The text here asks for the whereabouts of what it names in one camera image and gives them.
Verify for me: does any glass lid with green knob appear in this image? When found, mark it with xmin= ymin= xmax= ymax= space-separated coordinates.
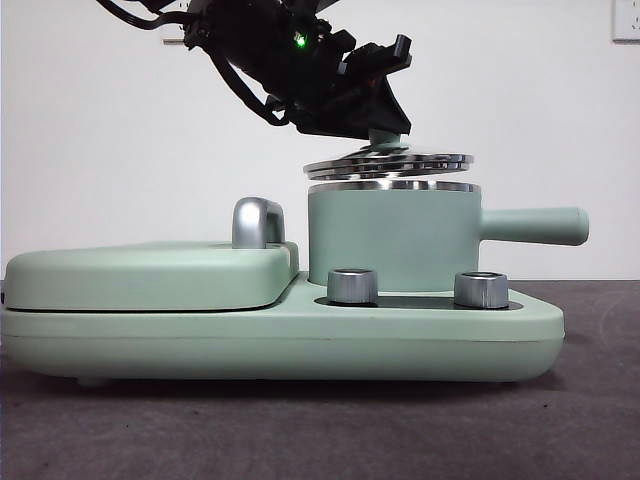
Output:
xmin=303 ymin=127 xmax=475 ymax=181

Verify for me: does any silver control knob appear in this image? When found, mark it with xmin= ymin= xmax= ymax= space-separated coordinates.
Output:
xmin=453 ymin=272 xmax=510 ymax=309
xmin=326 ymin=268 xmax=379 ymax=305

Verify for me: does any mint green breakfast machine base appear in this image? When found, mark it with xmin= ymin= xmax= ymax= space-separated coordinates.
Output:
xmin=0 ymin=272 xmax=567 ymax=389

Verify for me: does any mint green griddle cover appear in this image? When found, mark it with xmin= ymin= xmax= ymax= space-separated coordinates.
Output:
xmin=3 ymin=242 xmax=301 ymax=312

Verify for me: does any mint green handled steamer pot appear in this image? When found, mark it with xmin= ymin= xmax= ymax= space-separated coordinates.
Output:
xmin=305 ymin=180 xmax=590 ymax=296

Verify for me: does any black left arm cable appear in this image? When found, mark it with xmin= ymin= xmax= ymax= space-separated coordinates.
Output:
xmin=97 ymin=0 xmax=301 ymax=126

